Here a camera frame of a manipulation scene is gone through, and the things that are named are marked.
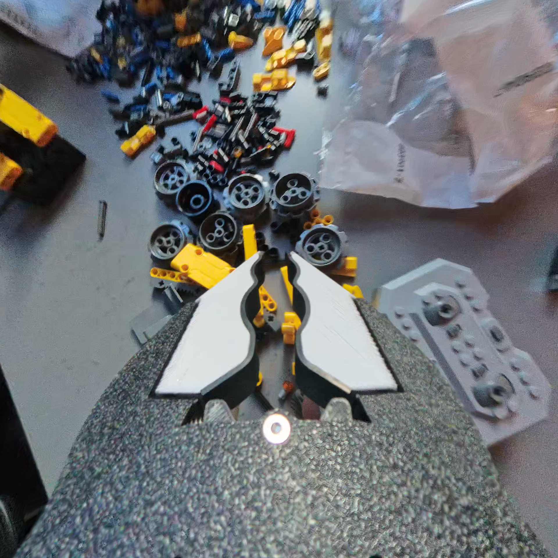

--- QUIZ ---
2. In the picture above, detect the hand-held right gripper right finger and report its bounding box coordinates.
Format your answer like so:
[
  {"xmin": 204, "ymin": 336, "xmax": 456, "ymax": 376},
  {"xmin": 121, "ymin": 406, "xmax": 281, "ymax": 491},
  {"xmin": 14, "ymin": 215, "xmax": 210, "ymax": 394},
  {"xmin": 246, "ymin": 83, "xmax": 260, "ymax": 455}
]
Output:
[{"xmin": 287, "ymin": 252, "xmax": 399, "ymax": 395}]

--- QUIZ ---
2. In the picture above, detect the cluster of grey toy wheels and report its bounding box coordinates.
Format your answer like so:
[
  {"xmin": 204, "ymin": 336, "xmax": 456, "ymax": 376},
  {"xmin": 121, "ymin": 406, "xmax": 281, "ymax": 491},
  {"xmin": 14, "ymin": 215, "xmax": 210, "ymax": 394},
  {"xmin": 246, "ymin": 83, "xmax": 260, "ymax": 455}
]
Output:
[{"xmin": 147, "ymin": 159, "xmax": 348, "ymax": 267}]

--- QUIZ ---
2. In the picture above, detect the grey desk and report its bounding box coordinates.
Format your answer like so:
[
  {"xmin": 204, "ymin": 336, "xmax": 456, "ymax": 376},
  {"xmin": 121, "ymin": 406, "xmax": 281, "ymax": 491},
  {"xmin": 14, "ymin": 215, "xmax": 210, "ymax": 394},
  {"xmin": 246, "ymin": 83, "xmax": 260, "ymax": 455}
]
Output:
[{"xmin": 0, "ymin": 17, "xmax": 558, "ymax": 537}]

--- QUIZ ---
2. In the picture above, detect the pile of building pieces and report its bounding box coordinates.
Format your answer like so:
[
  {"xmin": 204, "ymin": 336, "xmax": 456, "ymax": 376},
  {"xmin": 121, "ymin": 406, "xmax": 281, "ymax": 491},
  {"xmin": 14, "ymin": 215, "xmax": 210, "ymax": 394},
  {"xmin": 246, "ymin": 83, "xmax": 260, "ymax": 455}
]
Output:
[{"xmin": 65, "ymin": 0, "xmax": 364, "ymax": 402}]

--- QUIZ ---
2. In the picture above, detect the yellow grey brick vehicle model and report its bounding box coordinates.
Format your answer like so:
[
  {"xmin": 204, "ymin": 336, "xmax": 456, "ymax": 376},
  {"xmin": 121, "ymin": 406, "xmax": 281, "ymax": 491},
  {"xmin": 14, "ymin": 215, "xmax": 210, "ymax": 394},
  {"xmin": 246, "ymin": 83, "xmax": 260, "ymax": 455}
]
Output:
[{"xmin": 0, "ymin": 83, "xmax": 87, "ymax": 208}]

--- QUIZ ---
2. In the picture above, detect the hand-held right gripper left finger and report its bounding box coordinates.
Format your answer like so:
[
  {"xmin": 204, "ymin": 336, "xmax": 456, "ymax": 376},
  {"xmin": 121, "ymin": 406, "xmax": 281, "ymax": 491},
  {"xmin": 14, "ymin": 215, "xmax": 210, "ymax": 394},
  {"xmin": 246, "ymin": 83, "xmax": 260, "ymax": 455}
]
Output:
[{"xmin": 155, "ymin": 252, "xmax": 266, "ymax": 397}]

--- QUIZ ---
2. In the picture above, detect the open instruction booklet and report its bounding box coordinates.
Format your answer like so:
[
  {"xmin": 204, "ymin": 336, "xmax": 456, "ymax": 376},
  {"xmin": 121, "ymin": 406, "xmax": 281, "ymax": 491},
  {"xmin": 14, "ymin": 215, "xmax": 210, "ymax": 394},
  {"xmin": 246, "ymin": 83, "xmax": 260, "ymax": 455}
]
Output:
[{"xmin": 0, "ymin": 0, "xmax": 102, "ymax": 58}]

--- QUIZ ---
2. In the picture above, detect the crumpled clear plastic bag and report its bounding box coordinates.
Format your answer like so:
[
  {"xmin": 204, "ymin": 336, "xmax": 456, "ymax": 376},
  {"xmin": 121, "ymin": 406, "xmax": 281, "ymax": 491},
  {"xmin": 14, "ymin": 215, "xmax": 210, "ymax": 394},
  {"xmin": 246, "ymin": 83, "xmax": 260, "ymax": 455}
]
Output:
[{"xmin": 320, "ymin": 0, "xmax": 558, "ymax": 210}]

